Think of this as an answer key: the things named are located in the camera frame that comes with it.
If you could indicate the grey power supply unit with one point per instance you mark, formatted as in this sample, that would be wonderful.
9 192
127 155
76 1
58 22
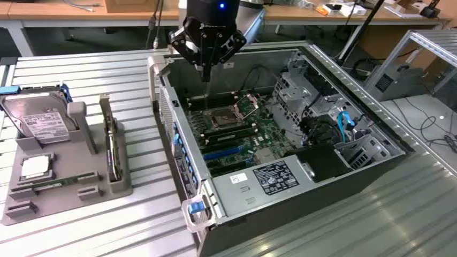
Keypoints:
250 192

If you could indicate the orange and white box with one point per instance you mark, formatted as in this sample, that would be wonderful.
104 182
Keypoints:
327 10

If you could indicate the CPU socket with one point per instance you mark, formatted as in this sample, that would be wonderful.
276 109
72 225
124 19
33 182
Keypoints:
224 119

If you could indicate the black desk device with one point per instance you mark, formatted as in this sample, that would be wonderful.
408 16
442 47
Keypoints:
431 12

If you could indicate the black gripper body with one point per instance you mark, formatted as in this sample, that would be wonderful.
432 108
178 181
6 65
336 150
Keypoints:
212 13

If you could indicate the green graphics card black cooler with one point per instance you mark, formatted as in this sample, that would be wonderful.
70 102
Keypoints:
112 150

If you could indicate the grey plastic parts rack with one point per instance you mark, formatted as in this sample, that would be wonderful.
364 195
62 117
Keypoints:
68 160

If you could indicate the large brown cardboard box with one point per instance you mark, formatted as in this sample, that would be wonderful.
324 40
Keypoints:
386 40

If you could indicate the perforated grey disk bay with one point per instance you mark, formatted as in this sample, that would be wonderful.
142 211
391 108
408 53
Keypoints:
360 158

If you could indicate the metal socket cover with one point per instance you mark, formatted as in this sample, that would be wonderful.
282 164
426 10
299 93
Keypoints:
254 99

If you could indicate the silver chipset heatsink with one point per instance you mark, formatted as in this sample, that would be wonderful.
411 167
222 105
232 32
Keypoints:
266 155

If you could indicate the blue plastic disk caddy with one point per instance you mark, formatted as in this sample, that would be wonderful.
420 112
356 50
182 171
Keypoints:
9 90

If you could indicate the brown wooden box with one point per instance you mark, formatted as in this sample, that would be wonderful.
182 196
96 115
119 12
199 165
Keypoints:
128 6

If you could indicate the green RAM stick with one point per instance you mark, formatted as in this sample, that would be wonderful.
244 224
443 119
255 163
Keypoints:
54 184

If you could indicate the blue expansion slot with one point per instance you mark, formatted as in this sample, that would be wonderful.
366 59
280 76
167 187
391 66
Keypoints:
223 153

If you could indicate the blue case latch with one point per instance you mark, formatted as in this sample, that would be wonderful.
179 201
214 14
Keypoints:
196 208

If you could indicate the tall grey metal disk bay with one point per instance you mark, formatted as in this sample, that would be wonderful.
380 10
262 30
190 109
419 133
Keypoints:
292 93

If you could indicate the black RAM stick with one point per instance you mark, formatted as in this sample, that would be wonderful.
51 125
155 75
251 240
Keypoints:
232 136

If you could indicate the grey box device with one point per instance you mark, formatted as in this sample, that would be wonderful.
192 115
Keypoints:
400 83

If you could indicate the open black PC case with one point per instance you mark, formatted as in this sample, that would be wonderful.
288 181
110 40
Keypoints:
358 187

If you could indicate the silver hard disk white label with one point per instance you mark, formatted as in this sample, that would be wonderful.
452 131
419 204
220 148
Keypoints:
39 117

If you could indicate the black stand pole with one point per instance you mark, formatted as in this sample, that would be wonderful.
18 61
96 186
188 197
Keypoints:
360 29

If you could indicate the wooden desk grey frame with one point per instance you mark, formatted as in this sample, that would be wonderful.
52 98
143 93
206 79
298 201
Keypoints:
43 10
311 16

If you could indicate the green motherboard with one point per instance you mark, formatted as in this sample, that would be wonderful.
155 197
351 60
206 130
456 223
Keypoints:
264 128

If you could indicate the black expansion slot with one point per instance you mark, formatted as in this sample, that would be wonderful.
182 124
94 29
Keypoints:
228 166

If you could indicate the dark grey plastic bracket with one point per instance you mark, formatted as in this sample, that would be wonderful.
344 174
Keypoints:
9 61

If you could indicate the aluminium profile frame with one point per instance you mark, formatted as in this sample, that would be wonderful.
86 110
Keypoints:
391 57

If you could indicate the silver CPU chip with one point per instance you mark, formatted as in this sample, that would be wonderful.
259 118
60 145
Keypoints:
35 166

